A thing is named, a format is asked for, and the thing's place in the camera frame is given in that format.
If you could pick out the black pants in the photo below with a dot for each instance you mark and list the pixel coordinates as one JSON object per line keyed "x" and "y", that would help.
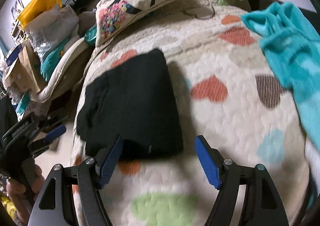
{"x": 135, "y": 101}

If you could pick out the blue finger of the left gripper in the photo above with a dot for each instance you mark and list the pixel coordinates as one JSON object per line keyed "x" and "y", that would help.
{"x": 55, "y": 133}

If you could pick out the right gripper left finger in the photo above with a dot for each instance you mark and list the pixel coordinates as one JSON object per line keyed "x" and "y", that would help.
{"x": 55, "y": 203}

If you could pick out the beige folded quilt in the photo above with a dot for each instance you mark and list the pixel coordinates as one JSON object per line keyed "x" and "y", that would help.
{"x": 60, "y": 82}

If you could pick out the heart pattern quilted bedspread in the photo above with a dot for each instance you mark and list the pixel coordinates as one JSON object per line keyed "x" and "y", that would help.
{"x": 224, "y": 91}

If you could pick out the person left hand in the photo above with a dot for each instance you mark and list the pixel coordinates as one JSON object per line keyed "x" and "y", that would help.
{"x": 16, "y": 189}

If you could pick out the turquoise fluffy blanket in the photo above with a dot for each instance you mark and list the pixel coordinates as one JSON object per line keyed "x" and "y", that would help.
{"x": 291, "y": 46}

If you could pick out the cardboard box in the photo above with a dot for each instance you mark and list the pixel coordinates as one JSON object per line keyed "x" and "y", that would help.
{"x": 24, "y": 72}

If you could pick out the grey plastic bag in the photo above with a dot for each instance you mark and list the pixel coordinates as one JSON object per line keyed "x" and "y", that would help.
{"x": 50, "y": 28}

